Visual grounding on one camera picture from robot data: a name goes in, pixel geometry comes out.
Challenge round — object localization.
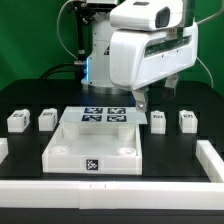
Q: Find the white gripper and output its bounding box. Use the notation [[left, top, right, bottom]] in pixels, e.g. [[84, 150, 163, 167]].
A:
[[109, 23, 198, 112]]

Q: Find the white square tabletop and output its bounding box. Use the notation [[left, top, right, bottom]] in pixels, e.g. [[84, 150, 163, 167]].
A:
[[42, 123, 142, 175]]

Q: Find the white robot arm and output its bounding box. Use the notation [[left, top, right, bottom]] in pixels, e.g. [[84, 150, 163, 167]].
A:
[[82, 0, 198, 112]]

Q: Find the white tag sheet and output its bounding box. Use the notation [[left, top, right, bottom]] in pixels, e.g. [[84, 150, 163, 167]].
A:
[[60, 107, 147, 124]]

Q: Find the white left fence block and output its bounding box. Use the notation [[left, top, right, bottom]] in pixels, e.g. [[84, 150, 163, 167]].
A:
[[0, 138, 8, 164]]

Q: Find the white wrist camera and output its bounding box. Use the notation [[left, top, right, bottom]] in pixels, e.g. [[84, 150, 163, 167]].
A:
[[110, 0, 183, 31]]

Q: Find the white right fence wall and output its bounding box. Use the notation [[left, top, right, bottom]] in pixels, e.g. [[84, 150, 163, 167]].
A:
[[196, 140, 224, 183]]

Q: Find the white fence wall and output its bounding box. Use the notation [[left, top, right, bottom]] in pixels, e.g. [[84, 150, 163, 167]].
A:
[[0, 180, 224, 211], [196, 140, 224, 183]]

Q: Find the black cable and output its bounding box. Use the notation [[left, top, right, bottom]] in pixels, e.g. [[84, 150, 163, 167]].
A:
[[39, 63, 84, 80]]

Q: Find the grey cable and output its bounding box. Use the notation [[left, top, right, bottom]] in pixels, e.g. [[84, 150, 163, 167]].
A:
[[56, 0, 83, 61]]

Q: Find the white front fence wall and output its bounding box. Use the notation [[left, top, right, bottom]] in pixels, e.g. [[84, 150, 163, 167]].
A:
[[0, 180, 224, 211]]

